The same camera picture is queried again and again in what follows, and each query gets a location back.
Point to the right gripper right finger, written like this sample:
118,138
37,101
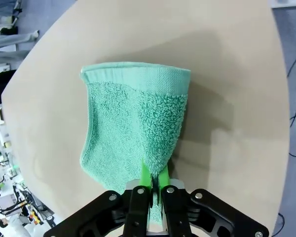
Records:
175,209

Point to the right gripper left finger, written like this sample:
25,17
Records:
138,209

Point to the green terry towel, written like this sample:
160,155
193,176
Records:
138,111

